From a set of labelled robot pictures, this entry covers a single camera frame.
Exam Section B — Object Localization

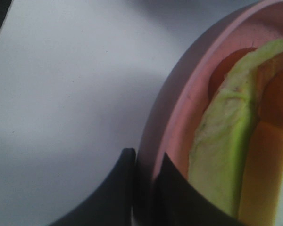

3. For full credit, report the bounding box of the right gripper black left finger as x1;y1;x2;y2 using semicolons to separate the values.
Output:
51;148;136;226

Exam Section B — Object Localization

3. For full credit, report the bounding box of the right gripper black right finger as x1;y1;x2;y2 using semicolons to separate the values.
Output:
153;154;243;226

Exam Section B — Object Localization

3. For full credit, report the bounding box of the sandwich with lettuce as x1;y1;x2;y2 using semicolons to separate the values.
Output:
188;39;283;218

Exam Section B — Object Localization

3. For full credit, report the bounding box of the pink round plate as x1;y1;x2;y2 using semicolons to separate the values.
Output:
133;0;283;226

